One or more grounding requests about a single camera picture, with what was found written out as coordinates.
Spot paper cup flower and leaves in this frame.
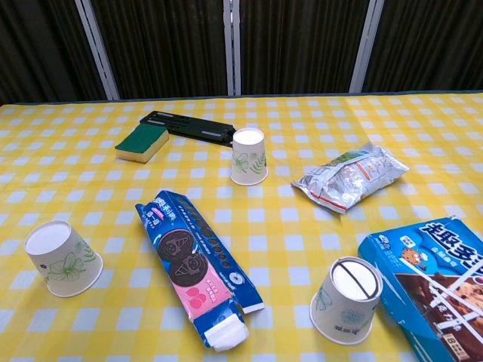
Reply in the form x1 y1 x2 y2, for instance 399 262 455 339
229 127 269 186

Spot paper cup blue print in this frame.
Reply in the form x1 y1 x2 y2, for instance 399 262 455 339
309 256 384 346

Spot paper cup green flower print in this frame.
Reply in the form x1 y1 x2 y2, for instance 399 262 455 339
23 219 104 299

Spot blue Oreo cookie box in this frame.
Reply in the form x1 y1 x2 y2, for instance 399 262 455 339
134 190 266 353

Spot green and yellow sponge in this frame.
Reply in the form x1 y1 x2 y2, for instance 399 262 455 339
114 124 171 164

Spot silver foil snack bag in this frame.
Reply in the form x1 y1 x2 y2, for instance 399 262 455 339
291 143 411 215

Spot yellow white checkered tablecloth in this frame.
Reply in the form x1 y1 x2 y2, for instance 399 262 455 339
0 89 483 362

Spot blue chocolate chip cookie box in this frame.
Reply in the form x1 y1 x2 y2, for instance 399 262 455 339
357 215 483 362

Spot white metal post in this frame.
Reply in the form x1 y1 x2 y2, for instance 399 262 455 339
223 0 242 97
74 0 121 101
349 0 386 94

